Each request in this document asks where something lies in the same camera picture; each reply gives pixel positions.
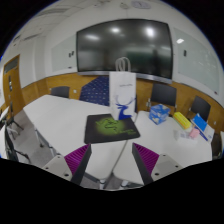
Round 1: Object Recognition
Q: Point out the black chair right middle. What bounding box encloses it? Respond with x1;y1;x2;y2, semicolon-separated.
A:
148;83;177;113

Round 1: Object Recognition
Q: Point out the black office chair left edge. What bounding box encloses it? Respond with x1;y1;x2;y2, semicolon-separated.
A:
0;108;30;162

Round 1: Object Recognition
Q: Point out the black chair far right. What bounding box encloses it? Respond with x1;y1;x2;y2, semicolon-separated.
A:
189;96;211;121

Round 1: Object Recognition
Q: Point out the whiteboard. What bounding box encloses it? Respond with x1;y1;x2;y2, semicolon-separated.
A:
51;35;76;72
174;28;219;95

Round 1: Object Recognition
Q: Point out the pink paper item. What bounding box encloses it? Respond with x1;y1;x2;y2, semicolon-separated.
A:
189;128;200;139

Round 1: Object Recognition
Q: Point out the right whiteboard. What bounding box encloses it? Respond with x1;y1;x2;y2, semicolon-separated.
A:
174;28;219;95

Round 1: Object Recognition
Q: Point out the black chair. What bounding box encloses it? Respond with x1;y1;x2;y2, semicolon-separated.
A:
148;83;177;113
50;86;70;98
189;96;211;121

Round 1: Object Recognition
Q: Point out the black chair left back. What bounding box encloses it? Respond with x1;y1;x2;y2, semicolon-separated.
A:
50;86;70;98

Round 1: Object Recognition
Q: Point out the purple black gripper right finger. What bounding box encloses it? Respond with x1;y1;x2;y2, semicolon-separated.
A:
132;143;159;185

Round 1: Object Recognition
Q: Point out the blue tissue box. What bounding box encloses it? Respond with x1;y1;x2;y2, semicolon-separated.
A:
149;104;170;125

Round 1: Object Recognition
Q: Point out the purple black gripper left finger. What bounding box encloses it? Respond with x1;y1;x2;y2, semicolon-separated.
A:
64;144;92;185

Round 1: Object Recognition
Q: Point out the black green mouse pad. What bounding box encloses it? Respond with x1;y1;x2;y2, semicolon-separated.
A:
84;114;140;144

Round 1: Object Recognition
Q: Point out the blue notebook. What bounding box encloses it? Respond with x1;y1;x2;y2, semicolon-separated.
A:
192;113;207;132

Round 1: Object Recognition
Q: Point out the wooden door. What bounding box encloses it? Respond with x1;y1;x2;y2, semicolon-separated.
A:
3;56;24;112

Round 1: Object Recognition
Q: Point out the large black wall screen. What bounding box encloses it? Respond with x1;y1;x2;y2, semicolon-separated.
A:
76;19;173;80

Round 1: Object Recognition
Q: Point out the white paper bag blue deer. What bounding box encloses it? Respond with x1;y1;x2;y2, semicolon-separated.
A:
109;57;136;120

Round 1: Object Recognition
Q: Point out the blue patterned chair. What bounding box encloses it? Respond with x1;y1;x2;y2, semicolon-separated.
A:
79;76;109;106

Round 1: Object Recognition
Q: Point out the left whiteboard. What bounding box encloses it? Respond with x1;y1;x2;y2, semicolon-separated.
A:
51;35;76;72

